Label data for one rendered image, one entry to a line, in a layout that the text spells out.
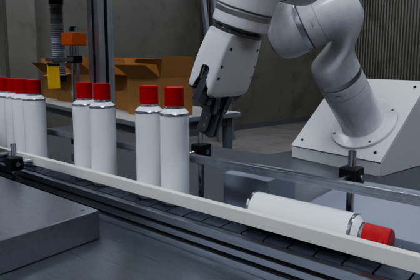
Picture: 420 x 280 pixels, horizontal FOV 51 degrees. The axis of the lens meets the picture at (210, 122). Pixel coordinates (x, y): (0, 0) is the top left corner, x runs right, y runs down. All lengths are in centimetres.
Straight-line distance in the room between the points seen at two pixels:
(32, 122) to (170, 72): 169
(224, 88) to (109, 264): 31
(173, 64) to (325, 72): 167
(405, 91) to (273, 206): 82
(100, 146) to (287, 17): 52
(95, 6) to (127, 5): 494
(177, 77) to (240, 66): 210
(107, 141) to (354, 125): 68
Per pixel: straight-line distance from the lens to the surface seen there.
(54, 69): 109
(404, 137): 132
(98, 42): 113
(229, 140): 304
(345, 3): 108
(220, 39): 64
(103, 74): 113
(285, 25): 108
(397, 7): 824
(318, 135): 138
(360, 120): 125
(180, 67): 277
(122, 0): 604
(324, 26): 108
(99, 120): 89
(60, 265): 72
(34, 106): 111
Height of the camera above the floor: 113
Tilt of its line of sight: 8 degrees down
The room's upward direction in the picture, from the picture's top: straight up
